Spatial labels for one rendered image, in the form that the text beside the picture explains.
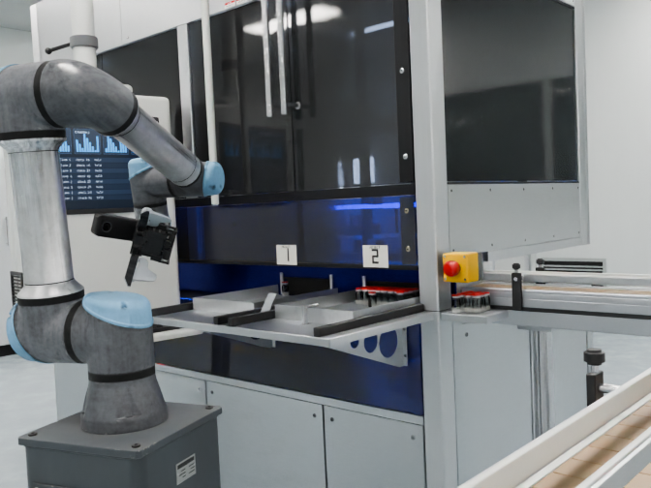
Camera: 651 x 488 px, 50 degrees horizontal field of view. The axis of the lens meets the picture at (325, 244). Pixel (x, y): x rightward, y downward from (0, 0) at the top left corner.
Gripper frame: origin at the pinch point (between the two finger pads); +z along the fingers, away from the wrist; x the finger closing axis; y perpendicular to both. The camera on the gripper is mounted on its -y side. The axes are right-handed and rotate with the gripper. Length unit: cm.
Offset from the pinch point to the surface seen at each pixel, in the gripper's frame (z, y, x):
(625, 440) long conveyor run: 80, 49, -10
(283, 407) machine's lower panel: -69, 54, 52
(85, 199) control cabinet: -90, -20, 8
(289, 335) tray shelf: -14.4, 36.7, 14.1
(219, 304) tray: -55, 24, 21
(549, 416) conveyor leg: -16, 107, 20
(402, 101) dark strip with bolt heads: -43, 55, -45
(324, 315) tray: -25, 46, 10
